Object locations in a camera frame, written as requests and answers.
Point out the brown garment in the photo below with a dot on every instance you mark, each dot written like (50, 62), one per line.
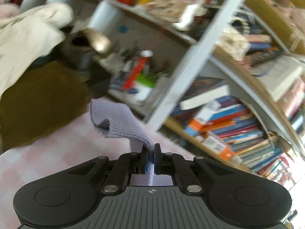
(42, 101)

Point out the white cream garment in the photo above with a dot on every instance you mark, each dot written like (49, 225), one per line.
(28, 36)

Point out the white leaning book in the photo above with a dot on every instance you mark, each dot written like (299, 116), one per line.
(202, 91)

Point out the red tassel ornament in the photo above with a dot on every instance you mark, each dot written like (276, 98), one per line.
(145, 56)

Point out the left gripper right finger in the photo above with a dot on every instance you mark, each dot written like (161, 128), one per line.
(158, 159)

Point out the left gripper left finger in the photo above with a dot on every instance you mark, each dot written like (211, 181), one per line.
(144, 160)

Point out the purple and pink knit sweater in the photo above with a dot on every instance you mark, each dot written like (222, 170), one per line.
(116, 121)

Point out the white and wood bookshelf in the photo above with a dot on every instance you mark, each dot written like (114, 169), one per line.
(191, 59)

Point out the brass metal bowl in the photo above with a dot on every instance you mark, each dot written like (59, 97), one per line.
(78, 48)

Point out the pink checkered cartoon table mat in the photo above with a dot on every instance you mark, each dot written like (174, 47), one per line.
(70, 145)

